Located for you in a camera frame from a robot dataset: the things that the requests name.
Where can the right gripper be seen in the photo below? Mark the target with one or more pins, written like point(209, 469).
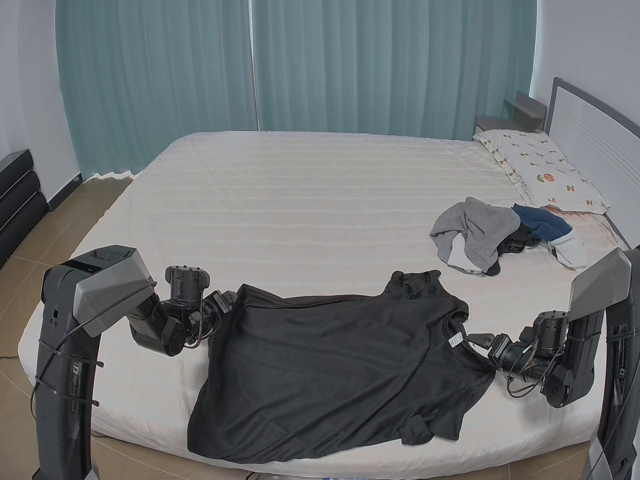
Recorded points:
point(504, 353)

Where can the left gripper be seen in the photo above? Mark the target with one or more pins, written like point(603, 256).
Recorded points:
point(220, 307)

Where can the black T-shirt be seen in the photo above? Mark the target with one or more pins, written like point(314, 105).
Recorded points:
point(325, 368)

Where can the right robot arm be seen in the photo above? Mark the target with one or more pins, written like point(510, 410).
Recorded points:
point(600, 288)

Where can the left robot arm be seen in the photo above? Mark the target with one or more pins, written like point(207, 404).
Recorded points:
point(110, 288)

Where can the pile of clothes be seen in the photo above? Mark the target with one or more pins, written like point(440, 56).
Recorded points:
point(480, 223)

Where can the bed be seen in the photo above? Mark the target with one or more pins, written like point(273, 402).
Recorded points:
point(300, 208)

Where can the white printed pillow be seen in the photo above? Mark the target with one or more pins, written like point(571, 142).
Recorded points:
point(540, 168)

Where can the black chest of drawers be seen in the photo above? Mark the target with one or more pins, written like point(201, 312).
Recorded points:
point(20, 203)

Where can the grey bedside table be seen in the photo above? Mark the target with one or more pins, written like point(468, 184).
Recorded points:
point(525, 105)

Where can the blue-green curtain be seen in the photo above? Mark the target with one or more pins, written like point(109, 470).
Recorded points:
point(160, 68)
point(390, 53)

